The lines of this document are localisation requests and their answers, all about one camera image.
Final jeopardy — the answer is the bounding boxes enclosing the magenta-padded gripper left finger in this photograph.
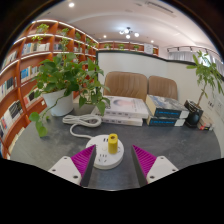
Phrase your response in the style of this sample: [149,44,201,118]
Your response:
[48,144,97,188]

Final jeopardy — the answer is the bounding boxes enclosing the leafy plant in white pot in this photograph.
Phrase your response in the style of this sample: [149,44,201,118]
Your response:
[28,53,111,138]

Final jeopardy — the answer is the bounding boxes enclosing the yellow charger block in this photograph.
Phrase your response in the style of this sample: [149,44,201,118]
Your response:
[107,133,119,155]

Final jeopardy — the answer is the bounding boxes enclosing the tan padded chair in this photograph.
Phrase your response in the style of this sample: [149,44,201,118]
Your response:
[103,70,149,102]
[147,75,179,100]

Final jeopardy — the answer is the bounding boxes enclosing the recessed ceiling lights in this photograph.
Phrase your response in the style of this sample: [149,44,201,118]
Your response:
[67,1,109,39]

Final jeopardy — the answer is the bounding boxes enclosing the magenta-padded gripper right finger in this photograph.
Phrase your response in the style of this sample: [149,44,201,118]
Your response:
[130,144,179,188]

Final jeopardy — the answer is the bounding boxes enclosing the small stack of books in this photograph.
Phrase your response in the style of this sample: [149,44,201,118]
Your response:
[197,114,214,132]

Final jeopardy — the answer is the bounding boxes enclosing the thick dark blue book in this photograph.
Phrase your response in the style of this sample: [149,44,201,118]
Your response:
[145,94,190,120]
[146,114,186,127]

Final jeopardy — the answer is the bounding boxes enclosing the round white power strip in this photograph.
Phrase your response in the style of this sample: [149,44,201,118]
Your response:
[85,134,125,170]

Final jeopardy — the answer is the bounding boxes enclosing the white curtain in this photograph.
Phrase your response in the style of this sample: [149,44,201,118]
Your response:
[166,49,224,76]

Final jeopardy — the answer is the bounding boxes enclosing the multi-bulb ceiling lamp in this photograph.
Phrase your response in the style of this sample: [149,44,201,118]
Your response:
[119,27,140,40]

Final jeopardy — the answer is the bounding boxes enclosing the small white sign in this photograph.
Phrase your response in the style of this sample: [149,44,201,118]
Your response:
[143,43,154,55]

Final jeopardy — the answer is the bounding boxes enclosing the large white book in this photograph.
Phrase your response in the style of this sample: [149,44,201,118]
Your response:
[91,113,144,127]
[99,95,150,120]

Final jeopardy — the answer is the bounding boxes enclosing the orange wooden bookshelf unit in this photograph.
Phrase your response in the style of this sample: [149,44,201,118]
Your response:
[0,19,160,159]

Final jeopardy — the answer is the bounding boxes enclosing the tall plant in black pot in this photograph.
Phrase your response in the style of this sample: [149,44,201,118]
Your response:
[184,49,224,128]

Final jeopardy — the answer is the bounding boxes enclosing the white power strip cable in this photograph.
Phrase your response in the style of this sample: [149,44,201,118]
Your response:
[62,113,103,140]

